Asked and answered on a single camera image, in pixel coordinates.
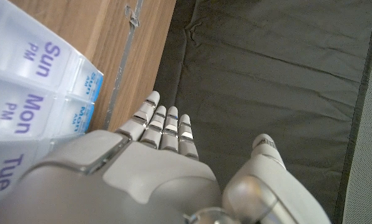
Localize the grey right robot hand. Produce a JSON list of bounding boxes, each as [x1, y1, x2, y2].
[[0, 90, 332, 224]]

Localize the clear weekly pill organizer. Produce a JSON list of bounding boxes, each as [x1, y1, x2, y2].
[[0, 0, 105, 205]]

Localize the wooden table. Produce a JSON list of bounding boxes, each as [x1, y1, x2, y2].
[[103, 0, 144, 131]]

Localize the black backdrop curtain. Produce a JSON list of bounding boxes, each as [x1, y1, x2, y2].
[[153, 0, 372, 220]]

